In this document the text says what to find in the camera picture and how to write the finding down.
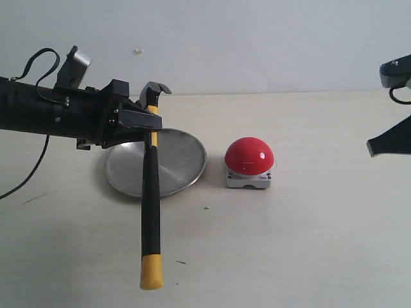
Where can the round steel plate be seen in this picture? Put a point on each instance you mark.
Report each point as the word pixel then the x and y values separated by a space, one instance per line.
pixel 182 160

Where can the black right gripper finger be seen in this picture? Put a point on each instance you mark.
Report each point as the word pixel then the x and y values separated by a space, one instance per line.
pixel 396 140

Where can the black yellow claw hammer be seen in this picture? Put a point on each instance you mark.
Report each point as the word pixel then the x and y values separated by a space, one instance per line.
pixel 151 260

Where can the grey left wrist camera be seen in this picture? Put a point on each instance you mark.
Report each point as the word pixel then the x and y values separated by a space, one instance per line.
pixel 74 68

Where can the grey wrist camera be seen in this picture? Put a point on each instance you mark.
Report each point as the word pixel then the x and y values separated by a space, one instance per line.
pixel 74 68
pixel 395 73

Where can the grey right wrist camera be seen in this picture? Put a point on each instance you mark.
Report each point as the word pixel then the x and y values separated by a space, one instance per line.
pixel 395 73

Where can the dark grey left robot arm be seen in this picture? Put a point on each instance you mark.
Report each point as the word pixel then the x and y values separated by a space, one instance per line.
pixel 25 108

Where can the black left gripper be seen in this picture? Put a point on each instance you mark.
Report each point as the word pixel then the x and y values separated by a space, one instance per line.
pixel 90 116

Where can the red dome push button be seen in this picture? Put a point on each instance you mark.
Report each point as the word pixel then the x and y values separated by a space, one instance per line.
pixel 249 162

